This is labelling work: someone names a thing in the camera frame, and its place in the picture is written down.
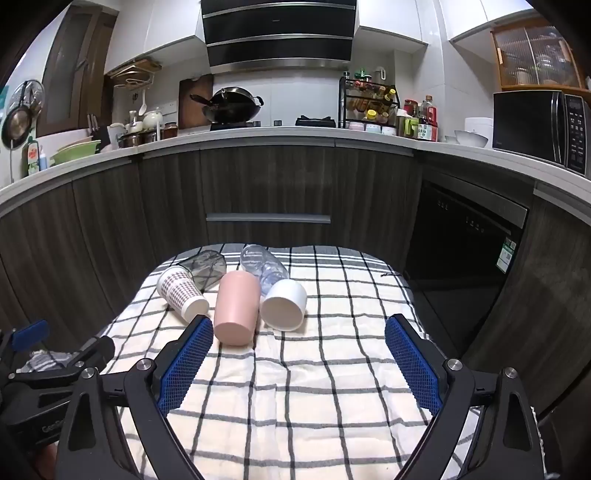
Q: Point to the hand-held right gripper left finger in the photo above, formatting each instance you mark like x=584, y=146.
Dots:
x=182, y=369

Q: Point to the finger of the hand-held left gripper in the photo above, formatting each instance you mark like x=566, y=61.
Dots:
x=31, y=333
x=94, y=350

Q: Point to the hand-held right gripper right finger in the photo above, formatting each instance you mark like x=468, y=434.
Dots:
x=413, y=364

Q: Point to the pink cup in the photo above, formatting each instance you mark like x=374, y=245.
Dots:
x=235, y=309

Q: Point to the patterned paper cup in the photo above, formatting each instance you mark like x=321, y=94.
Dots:
x=178, y=290

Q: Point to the dark transparent cup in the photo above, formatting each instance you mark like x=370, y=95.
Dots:
x=205, y=270

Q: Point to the white cup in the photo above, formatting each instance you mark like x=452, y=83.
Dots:
x=281, y=307

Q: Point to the clear plastic cup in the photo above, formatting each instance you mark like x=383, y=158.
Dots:
x=261, y=265

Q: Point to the black checked white cloth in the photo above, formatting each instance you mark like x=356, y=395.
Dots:
x=295, y=392

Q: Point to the black built-in dishwasher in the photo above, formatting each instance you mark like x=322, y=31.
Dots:
x=461, y=258

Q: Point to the green label sticker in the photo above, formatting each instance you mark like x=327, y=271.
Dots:
x=507, y=253

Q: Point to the dish soap bottle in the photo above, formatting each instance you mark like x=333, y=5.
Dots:
x=33, y=157

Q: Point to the green basin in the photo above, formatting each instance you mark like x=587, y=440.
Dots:
x=76, y=152

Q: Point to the dark wood lower cabinets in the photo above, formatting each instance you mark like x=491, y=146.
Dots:
x=268, y=184

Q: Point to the hanging frying pan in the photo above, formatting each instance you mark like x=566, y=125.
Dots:
x=18, y=122

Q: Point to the white bowl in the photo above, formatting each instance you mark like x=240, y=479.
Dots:
x=471, y=138

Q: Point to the white teapot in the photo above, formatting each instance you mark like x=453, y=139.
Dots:
x=152, y=120

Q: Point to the dark sauce bottle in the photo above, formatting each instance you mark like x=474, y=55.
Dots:
x=428, y=120

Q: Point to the white rice cooker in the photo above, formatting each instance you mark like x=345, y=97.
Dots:
x=478, y=125

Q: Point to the white ladle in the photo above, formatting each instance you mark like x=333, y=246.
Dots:
x=143, y=104

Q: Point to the black stove grate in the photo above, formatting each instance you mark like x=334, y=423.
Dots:
x=316, y=121

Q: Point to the black spice rack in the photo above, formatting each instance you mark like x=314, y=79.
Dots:
x=367, y=104

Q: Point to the black microwave oven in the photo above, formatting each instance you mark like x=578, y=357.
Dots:
x=526, y=122

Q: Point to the brown framed window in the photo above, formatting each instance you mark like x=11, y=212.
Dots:
x=74, y=69

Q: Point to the dark wooden cutting board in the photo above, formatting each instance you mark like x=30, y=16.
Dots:
x=191, y=101

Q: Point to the black wok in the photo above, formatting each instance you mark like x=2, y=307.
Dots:
x=235, y=106

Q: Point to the wooden glass-door cabinet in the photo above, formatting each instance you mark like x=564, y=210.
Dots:
x=535, y=55

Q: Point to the black range hood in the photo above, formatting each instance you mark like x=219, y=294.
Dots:
x=277, y=37

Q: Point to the wall rack with boards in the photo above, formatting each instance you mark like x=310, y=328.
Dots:
x=134, y=69

